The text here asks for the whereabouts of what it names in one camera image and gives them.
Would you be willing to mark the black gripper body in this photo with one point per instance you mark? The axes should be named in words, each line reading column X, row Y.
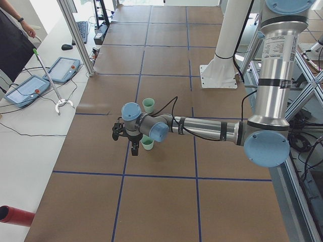
column 134, row 137

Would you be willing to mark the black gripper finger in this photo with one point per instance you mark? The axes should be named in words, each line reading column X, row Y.
column 134, row 148

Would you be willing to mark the mint green cup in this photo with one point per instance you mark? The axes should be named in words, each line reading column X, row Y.
column 147, row 142
column 148, row 104

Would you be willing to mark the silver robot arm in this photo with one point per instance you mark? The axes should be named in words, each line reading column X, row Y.
column 264, row 135

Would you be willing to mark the grabber reach stick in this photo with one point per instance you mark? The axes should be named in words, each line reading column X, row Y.
column 61, row 101

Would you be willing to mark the far blue teach pendant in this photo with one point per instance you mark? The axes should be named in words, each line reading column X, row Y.
column 63, row 69

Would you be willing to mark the blue teach pendant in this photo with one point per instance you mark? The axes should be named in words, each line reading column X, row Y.
column 28, row 91
column 63, row 69

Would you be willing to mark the near blue teach pendant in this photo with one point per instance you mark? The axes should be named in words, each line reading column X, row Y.
column 28, row 91

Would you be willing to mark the black computer mouse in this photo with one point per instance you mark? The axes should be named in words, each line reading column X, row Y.
column 66, row 47

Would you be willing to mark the black keyboard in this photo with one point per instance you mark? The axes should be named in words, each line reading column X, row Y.
column 83, row 29

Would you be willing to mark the red cylinder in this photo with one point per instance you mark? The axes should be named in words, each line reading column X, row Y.
column 16, row 216

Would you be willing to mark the person in black clothes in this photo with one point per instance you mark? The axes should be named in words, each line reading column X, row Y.
column 16, row 49

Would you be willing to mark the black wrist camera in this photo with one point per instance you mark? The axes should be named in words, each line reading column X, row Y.
column 118, row 131

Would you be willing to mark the white pedestal column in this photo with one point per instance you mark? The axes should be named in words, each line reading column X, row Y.
column 220, row 72

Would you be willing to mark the aluminium frame post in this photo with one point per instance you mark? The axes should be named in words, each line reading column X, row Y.
column 68, row 15

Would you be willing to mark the aluminium side frame rail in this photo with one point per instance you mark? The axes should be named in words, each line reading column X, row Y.
column 298, row 181

